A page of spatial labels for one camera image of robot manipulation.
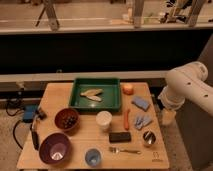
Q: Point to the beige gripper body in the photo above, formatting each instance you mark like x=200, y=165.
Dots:
x=168, y=116

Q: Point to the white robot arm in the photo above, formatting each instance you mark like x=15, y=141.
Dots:
x=185, y=82

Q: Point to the brown bowl with dark fruit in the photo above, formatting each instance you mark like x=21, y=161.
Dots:
x=67, y=119

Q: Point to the purple bowl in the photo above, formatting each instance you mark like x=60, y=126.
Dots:
x=55, y=149

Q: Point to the blue crumpled cloth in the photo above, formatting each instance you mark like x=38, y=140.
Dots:
x=142, y=121

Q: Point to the small metal cup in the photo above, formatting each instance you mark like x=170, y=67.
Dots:
x=149, y=138

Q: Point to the orange carrot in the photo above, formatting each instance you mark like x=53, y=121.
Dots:
x=126, y=119

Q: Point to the black rectangular block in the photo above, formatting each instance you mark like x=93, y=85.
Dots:
x=117, y=137

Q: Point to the silver metal fork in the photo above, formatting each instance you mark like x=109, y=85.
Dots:
x=118, y=150

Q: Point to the white paper cup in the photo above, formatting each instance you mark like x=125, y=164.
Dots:
x=104, y=119

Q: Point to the pale wooden spatula piece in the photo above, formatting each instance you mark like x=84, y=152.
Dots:
x=92, y=94

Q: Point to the green plastic tray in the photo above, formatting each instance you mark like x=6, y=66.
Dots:
x=111, y=95

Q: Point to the blue plastic cup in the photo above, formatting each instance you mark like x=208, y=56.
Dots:
x=93, y=157

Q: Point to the blue table clamp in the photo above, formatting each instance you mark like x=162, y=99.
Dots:
x=32, y=111

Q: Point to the black handle tool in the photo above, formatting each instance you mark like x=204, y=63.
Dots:
x=35, y=137

